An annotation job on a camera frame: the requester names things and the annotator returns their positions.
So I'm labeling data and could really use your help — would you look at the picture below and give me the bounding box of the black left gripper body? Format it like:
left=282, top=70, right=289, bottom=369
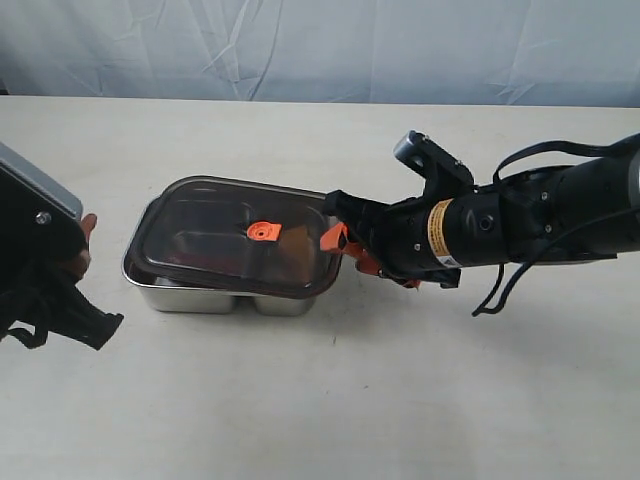
left=1, top=234, right=124, bottom=350

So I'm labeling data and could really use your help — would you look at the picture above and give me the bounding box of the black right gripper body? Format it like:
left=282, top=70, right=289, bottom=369
left=323, top=190, right=461, bottom=289

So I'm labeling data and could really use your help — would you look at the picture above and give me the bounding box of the dark transparent box lid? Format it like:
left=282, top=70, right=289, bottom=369
left=132, top=175, right=342, bottom=299

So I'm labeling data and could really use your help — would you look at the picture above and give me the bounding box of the yellow toy cheese wedge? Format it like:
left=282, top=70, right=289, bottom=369
left=279, top=225, right=313, bottom=268

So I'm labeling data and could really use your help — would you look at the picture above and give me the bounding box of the stainless steel lunch box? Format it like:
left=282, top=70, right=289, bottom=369
left=121, top=198, right=324, bottom=317

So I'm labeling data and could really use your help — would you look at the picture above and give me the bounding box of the blue backdrop cloth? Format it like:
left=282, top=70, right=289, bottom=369
left=1, top=1, right=639, bottom=107

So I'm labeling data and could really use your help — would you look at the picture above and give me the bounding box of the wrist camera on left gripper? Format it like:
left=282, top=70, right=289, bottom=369
left=1, top=143, right=84, bottom=227

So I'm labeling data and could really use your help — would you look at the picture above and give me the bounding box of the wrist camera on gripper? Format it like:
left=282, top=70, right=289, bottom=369
left=1, top=143, right=84, bottom=227
left=393, top=130, right=475, bottom=198

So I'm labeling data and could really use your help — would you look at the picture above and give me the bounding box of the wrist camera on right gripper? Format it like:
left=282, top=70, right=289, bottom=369
left=393, top=130, right=475, bottom=198

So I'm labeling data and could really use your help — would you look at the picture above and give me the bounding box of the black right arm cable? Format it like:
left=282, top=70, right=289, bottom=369
left=469, top=137, right=640, bottom=317

